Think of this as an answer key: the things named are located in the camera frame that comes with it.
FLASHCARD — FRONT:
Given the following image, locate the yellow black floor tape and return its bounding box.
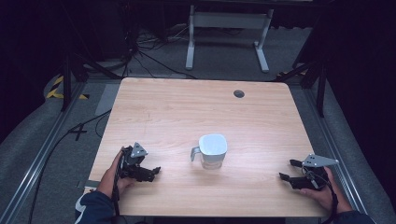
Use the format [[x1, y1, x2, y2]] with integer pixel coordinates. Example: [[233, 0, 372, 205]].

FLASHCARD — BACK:
[[45, 75, 91, 101]]

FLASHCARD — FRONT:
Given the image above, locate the black floor cable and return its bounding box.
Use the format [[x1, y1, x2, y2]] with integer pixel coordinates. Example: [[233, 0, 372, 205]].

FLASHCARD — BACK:
[[27, 109, 112, 224]]

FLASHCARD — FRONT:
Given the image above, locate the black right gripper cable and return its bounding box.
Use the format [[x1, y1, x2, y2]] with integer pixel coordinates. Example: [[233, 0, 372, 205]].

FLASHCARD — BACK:
[[303, 167, 340, 224]]

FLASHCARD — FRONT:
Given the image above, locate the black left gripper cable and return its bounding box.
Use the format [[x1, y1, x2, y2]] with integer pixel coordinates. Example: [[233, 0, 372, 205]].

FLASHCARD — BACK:
[[111, 147, 129, 218]]

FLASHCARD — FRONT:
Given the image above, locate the white metal desk frame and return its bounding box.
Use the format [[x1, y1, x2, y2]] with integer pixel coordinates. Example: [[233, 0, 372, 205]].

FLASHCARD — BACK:
[[185, 4, 276, 74]]

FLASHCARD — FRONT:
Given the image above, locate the aluminium floor rail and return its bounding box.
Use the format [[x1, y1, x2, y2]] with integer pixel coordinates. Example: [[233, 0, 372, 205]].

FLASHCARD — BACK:
[[0, 81, 87, 224], [302, 88, 369, 217]]

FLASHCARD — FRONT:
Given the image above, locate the black tripod stand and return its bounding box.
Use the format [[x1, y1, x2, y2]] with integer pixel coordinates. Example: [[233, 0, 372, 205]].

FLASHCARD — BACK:
[[274, 15, 329, 119], [59, 3, 123, 113]]

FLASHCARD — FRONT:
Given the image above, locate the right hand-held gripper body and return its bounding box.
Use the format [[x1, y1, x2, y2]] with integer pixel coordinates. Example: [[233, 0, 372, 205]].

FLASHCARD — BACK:
[[298, 153, 340, 190]]

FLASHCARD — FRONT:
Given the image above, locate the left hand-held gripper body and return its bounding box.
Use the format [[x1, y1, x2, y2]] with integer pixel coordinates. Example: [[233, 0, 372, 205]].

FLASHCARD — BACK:
[[120, 142, 151, 182]]

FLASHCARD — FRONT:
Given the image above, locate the bundle of black floor cables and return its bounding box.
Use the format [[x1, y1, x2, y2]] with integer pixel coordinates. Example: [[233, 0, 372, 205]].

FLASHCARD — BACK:
[[122, 26, 198, 80]]

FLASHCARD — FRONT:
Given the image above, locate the person's right hand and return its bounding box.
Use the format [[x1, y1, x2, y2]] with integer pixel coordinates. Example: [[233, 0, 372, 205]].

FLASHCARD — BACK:
[[299, 166, 353, 215]]

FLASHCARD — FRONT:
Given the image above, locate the person's left hand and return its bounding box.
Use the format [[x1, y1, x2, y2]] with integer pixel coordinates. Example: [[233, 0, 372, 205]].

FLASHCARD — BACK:
[[96, 148, 137, 200]]

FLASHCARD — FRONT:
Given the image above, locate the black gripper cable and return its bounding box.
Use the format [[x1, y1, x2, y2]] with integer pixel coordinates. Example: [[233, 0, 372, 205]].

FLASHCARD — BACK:
[[303, 167, 340, 224], [111, 147, 129, 218]]

